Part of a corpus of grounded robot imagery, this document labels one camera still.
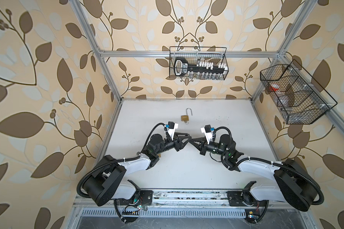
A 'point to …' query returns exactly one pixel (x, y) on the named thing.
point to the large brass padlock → (184, 118)
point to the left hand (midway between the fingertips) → (190, 136)
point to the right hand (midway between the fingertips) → (190, 142)
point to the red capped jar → (274, 87)
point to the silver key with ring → (186, 122)
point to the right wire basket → (299, 98)
